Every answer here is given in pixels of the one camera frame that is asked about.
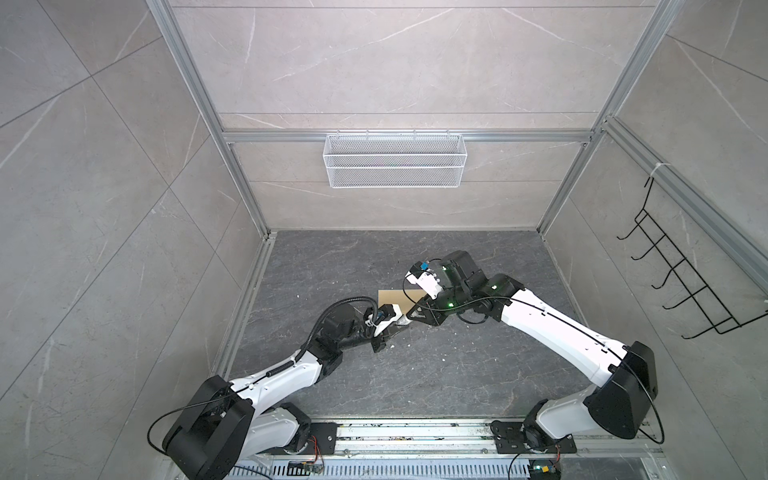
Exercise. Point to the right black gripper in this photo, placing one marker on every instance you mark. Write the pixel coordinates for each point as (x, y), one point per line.
(430, 317)

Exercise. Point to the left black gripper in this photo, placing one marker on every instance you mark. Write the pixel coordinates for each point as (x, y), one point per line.
(381, 341)

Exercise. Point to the white glue stick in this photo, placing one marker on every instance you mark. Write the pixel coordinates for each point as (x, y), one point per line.
(399, 325)

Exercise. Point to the tan paper envelope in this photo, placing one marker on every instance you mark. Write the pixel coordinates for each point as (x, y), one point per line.
(401, 301)

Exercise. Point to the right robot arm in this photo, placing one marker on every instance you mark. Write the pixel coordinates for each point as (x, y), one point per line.
(623, 377)

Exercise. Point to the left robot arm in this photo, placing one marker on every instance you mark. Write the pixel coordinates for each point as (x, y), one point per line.
(228, 421)

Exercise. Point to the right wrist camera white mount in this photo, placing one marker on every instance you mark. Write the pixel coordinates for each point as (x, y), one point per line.
(423, 277)

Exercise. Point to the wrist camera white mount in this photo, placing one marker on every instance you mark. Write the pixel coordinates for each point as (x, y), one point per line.
(387, 314)
(423, 277)

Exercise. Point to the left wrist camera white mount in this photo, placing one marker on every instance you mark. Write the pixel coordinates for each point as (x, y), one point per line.
(387, 314)

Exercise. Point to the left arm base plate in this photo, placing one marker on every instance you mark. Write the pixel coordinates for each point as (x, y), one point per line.
(321, 436)

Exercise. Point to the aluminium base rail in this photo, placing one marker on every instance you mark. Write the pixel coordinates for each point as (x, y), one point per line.
(458, 438)

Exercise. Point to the white wire mesh basket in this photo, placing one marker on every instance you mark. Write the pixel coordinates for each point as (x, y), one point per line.
(416, 160)

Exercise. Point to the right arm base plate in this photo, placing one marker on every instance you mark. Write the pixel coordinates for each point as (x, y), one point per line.
(509, 438)

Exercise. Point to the slotted cable duct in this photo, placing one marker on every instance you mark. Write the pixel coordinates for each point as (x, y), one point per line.
(387, 469)

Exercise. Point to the black wire hook rack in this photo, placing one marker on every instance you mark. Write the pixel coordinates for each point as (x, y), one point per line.
(679, 266)

